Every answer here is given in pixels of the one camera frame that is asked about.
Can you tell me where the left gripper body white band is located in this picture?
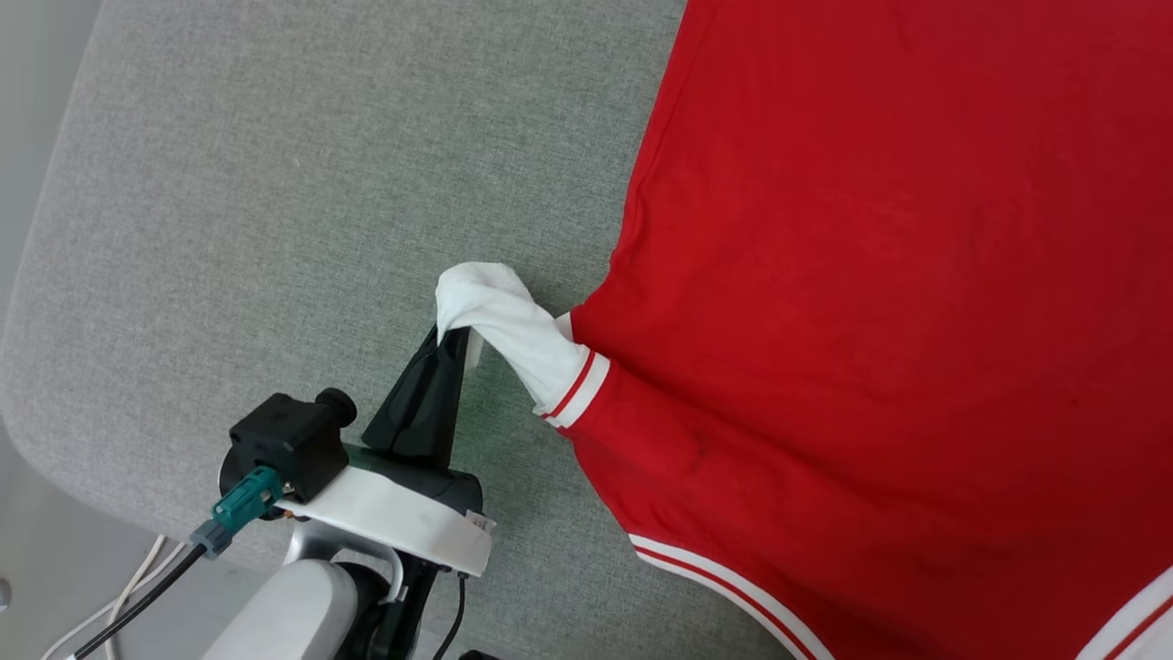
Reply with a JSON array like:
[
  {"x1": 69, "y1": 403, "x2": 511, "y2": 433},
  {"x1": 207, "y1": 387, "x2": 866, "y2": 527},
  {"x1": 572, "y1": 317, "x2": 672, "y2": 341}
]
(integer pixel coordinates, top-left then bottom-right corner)
[{"x1": 275, "y1": 445, "x2": 497, "y2": 578}]

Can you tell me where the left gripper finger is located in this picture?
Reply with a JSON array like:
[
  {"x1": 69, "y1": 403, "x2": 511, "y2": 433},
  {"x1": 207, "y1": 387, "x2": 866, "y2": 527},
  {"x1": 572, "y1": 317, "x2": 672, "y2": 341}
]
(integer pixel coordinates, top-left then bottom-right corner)
[
  {"x1": 417, "y1": 326, "x2": 484, "y2": 464},
  {"x1": 362, "y1": 323, "x2": 443, "y2": 457}
]

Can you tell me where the red garment with white trim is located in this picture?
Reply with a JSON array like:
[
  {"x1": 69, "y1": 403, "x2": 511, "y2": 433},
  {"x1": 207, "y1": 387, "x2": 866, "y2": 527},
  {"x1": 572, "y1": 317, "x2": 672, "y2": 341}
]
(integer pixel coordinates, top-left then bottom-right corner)
[{"x1": 435, "y1": 0, "x2": 1173, "y2": 660}]

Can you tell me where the grey-green fabric sofa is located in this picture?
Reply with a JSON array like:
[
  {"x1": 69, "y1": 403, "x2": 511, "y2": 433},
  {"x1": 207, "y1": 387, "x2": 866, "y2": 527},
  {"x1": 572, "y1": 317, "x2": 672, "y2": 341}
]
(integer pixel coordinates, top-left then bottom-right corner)
[{"x1": 0, "y1": 0, "x2": 798, "y2": 660}]

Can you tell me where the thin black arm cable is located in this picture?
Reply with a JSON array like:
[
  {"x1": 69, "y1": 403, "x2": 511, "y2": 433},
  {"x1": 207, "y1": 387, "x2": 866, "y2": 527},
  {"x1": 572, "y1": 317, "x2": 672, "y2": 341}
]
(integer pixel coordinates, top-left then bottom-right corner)
[{"x1": 431, "y1": 573, "x2": 468, "y2": 660}]

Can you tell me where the left arm teal-plug black cable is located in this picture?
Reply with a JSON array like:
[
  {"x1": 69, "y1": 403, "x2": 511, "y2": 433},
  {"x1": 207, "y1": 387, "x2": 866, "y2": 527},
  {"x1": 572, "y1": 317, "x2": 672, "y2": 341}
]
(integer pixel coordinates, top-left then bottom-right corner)
[{"x1": 69, "y1": 466, "x2": 286, "y2": 660}]

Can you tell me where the white cable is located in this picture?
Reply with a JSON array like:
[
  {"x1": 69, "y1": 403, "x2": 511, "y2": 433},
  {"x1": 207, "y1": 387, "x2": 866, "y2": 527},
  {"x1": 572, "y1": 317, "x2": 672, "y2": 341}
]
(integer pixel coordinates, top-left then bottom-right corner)
[{"x1": 41, "y1": 534, "x2": 170, "y2": 660}]

